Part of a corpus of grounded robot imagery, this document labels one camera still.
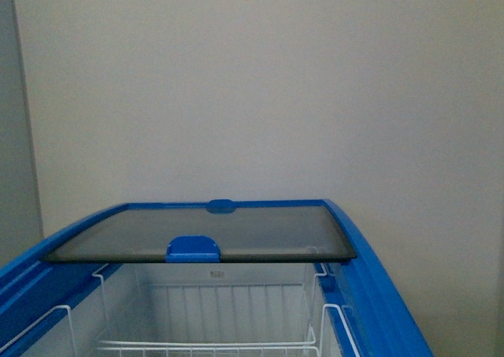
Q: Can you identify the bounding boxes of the sliding glass lid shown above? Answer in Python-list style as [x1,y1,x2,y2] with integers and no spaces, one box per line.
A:
[45,206,357,263]
[113,199,335,216]

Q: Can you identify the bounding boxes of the white blue chest freezer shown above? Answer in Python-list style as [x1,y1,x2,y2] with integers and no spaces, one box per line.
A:
[1,205,431,356]

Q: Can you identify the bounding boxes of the rear white wire basket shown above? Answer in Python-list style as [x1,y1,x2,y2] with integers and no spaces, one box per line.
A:
[102,263,324,341]

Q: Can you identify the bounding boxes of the white wire basket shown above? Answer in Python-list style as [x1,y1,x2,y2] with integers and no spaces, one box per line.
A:
[102,263,324,341]
[318,304,360,357]
[1,305,320,356]

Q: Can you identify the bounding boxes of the right white wire basket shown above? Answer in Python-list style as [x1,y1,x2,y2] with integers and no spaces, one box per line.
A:
[318,304,360,357]

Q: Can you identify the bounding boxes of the front white wire basket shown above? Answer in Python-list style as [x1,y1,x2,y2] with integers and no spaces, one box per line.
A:
[1,305,320,356]

